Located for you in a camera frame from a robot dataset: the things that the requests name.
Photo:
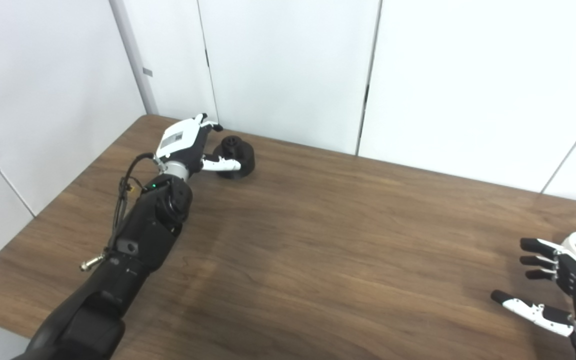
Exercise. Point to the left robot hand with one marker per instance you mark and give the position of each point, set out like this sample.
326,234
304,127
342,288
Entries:
178,140

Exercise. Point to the round black part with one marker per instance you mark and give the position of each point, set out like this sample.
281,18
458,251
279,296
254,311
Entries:
240,150

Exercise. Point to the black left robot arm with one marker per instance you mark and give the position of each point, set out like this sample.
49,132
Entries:
138,240

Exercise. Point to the small grey wall tag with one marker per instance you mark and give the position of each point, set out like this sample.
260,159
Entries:
147,72

